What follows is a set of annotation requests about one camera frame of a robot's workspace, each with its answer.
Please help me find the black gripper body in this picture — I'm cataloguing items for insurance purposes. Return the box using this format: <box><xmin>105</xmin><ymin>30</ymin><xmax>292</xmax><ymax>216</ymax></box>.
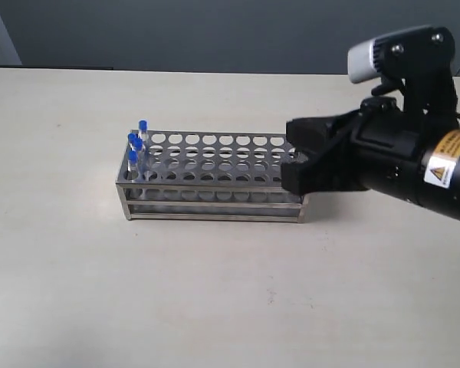
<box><xmin>344</xmin><ymin>26</ymin><xmax>460</xmax><ymax>221</ymax></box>

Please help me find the blue-capped tube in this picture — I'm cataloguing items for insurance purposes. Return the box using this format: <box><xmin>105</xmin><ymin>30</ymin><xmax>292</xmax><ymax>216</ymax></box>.
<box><xmin>127</xmin><ymin>133</ymin><xmax>138</xmax><ymax>150</ymax></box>
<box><xmin>139</xmin><ymin>120</ymin><xmax>151</xmax><ymax>181</ymax></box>
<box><xmin>126</xmin><ymin>150</ymin><xmax>140</xmax><ymax>180</ymax></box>
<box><xmin>133</xmin><ymin>138</ymin><xmax>145</xmax><ymax>180</ymax></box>

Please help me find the stainless steel tube rack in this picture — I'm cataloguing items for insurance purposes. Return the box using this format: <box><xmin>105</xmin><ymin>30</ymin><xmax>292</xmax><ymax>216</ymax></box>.
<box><xmin>116</xmin><ymin>130</ymin><xmax>308</xmax><ymax>223</ymax></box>

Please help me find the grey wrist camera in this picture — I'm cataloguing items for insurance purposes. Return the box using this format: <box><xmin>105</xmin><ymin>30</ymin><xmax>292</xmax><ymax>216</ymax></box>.
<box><xmin>347</xmin><ymin>25</ymin><xmax>432</xmax><ymax>84</ymax></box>

